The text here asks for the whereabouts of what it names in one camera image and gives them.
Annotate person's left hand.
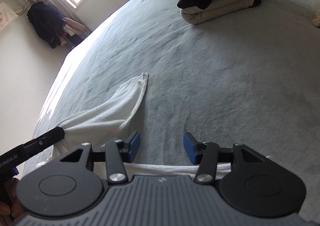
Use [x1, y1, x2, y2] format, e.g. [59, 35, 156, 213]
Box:
[1, 177, 24, 225]

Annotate cream plush toy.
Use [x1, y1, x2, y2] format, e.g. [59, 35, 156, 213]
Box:
[312, 0, 320, 28]

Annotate folded beige garment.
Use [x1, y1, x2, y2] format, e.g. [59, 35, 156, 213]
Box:
[180, 0, 261, 25]

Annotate hanging dark clothes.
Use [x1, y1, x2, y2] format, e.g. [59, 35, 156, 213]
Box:
[27, 2, 86, 49]

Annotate grey plush bed blanket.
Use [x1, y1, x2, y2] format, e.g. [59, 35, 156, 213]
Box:
[34, 0, 319, 221]

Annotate white wall hanging organiser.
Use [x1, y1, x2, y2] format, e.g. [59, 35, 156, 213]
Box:
[0, 2, 18, 31]

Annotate white long-sleeve garment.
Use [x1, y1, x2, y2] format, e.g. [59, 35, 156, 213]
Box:
[35, 73, 231, 179]

